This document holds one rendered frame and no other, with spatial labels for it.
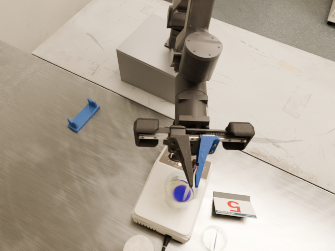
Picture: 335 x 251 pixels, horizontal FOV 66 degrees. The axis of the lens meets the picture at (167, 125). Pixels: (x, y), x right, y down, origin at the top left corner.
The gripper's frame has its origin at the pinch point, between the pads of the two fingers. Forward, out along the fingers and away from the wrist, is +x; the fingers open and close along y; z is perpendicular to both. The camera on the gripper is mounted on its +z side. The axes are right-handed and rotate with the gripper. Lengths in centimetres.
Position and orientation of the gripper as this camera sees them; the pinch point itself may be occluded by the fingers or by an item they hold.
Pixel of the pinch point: (193, 164)
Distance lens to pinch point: 39.8
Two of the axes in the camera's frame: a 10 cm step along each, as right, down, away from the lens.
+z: -0.4, 5.0, 8.6
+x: -0.2, 8.6, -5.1
